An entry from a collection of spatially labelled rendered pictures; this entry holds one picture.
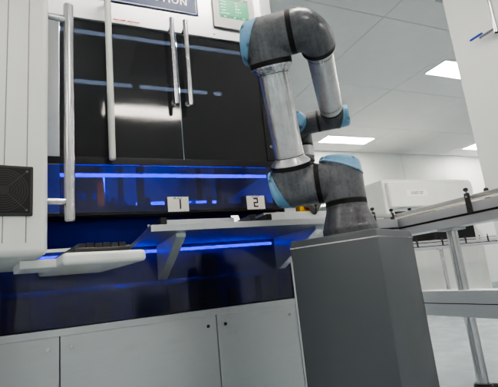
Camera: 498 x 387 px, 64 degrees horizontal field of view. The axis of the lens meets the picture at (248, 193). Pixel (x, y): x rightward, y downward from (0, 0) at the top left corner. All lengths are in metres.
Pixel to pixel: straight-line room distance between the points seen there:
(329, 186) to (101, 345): 0.95
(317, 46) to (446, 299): 1.47
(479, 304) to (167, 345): 1.35
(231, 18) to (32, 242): 1.43
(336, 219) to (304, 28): 0.50
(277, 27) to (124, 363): 1.19
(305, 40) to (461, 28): 1.98
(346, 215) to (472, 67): 1.93
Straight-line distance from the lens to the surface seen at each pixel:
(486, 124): 2.76
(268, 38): 1.11
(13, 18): 1.22
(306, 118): 1.41
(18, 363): 1.57
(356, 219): 1.10
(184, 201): 1.63
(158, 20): 1.95
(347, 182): 1.12
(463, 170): 10.37
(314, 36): 1.12
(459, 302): 2.16
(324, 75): 1.23
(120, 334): 1.56
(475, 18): 2.96
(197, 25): 1.99
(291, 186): 1.13
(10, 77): 1.14
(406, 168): 9.08
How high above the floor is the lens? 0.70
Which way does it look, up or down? 12 degrees up
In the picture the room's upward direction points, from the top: 6 degrees counter-clockwise
